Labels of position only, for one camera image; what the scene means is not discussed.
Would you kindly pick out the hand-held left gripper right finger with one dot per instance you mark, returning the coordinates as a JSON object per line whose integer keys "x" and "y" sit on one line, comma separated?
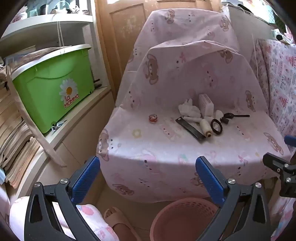
{"x": 209, "y": 178}

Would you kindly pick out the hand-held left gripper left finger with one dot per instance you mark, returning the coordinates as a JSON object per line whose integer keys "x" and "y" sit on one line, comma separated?
{"x": 86, "y": 178}

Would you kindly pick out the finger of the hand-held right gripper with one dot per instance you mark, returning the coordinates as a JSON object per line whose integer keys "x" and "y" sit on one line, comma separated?
{"x": 291, "y": 140}
{"x": 275, "y": 162}

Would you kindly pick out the cream thread spool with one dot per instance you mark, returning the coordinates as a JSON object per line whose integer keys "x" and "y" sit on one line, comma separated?
{"x": 204, "y": 127}

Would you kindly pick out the black foil wrapper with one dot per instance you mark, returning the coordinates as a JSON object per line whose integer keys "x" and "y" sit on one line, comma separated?
{"x": 189, "y": 128}

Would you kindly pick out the pink plastic basket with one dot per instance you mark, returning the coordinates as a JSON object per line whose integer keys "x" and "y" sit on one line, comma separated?
{"x": 175, "y": 220}

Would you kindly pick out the black plastic spoon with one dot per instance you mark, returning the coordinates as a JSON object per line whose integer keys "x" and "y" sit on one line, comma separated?
{"x": 238, "y": 115}

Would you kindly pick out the short black cylinder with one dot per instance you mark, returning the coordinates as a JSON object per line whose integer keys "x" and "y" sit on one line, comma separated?
{"x": 224, "y": 120}

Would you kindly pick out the large white tissue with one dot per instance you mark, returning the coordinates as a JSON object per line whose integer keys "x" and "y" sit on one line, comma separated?
{"x": 189, "y": 108}

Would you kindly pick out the white cardboard box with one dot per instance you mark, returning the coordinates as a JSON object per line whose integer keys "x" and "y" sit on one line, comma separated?
{"x": 205, "y": 104}

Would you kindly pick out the small red bottle cap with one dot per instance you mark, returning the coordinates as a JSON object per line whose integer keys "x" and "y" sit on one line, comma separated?
{"x": 152, "y": 117}

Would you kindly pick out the person's pink pajama leg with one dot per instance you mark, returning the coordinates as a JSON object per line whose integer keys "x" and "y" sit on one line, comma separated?
{"x": 90, "y": 215}

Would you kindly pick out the white shelf cabinet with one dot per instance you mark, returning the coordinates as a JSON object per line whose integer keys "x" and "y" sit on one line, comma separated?
{"x": 81, "y": 129}

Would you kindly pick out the foot in pink slipper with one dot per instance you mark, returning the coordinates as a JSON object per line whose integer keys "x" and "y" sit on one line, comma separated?
{"x": 118, "y": 220}

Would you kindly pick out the printed patchwork bedding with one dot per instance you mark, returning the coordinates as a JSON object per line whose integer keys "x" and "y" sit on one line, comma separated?
{"x": 282, "y": 81}

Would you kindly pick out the stack of books and papers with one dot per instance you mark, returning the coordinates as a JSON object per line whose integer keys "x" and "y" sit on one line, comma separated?
{"x": 13, "y": 139}

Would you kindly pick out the chair with pink printed cover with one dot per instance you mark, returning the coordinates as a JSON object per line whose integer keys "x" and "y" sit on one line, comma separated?
{"x": 161, "y": 92}

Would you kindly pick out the green plastic storage box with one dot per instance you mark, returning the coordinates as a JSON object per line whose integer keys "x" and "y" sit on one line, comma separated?
{"x": 53, "y": 78}

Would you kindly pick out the wooden door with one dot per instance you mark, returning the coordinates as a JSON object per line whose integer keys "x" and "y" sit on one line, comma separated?
{"x": 122, "y": 34}

